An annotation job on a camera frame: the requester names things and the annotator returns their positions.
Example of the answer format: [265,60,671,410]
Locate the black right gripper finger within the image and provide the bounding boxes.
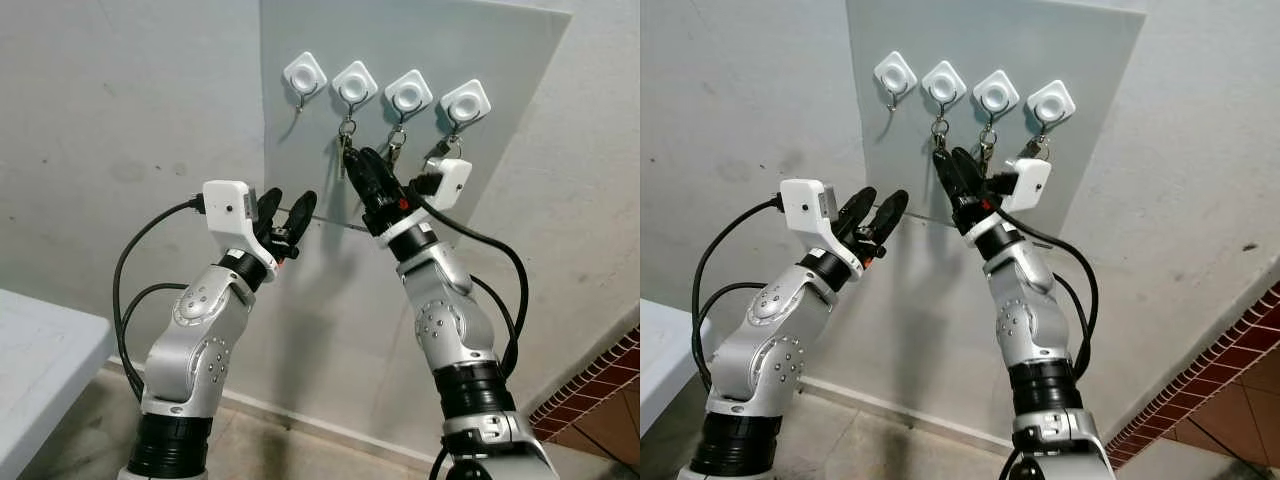
[934,149,973,226]
[346,150,386,229]
[360,147,406,211]
[950,146,994,209]

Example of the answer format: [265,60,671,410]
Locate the white plastic table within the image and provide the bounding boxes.
[0,288,119,480]
[640,298,713,438]

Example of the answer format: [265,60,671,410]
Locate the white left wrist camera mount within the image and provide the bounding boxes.
[202,181,281,271]
[780,178,863,276]

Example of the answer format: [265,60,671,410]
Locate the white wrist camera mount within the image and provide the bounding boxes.
[425,157,473,211]
[202,181,281,271]
[780,178,863,276]
[1000,157,1053,214]

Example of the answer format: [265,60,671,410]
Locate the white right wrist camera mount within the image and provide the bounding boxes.
[425,157,473,211]
[1000,157,1053,214]

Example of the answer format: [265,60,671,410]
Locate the white square wall hook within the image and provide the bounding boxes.
[973,69,1021,124]
[873,51,918,111]
[1026,79,1077,132]
[440,79,492,137]
[384,69,435,127]
[921,60,968,117]
[331,60,379,117]
[282,51,328,111]

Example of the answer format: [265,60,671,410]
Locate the grey wall panel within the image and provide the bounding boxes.
[845,0,1148,236]
[258,0,573,236]

